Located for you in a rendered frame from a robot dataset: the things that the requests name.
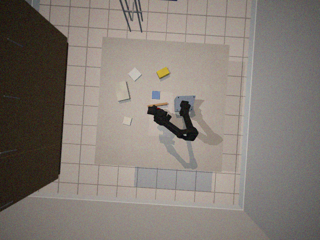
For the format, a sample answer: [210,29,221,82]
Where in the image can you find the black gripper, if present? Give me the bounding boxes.
[152,105,172,121]

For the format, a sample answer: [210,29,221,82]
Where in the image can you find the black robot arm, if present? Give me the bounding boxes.
[147,100,199,141]

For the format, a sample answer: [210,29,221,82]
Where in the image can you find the yellow rectangular block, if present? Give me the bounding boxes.
[156,67,170,79]

